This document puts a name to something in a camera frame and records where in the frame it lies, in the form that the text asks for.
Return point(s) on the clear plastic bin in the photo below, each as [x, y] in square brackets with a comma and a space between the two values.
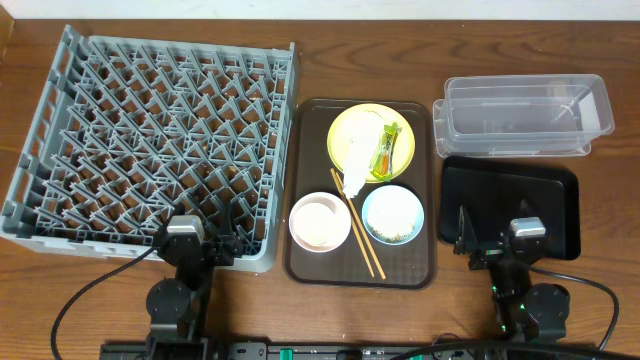
[517, 116]

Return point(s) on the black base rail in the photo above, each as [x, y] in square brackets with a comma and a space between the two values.
[263, 351]

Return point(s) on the yellow round plate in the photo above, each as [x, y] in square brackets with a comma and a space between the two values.
[404, 149]

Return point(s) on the wooden chopstick right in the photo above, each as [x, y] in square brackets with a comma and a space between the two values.
[367, 243]

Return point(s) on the white napkin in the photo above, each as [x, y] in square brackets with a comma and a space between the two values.
[360, 150]

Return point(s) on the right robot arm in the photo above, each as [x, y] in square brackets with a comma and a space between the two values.
[527, 312]

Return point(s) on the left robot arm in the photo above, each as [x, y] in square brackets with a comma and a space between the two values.
[178, 306]

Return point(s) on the green plastic wrapper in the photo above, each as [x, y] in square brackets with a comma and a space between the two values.
[381, 165]

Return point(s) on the wooden chopstick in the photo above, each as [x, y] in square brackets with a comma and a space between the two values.
[339, 186]
[367, 243]

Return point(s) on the wooden chopstick left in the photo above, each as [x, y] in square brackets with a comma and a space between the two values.
[339, 186]

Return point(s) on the grey plastic dish rack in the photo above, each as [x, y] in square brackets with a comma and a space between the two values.
[128, 129]

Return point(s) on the pink bowl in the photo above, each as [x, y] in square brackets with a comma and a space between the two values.
[319, 222]

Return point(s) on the black waste tray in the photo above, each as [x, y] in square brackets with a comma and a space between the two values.
[496, 192]

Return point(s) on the light blue bowl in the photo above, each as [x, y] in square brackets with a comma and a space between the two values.
[392, 215]

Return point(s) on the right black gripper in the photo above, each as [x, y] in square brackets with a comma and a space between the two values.
[487, 254]

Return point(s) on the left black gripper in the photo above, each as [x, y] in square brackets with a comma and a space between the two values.
[211, 248]

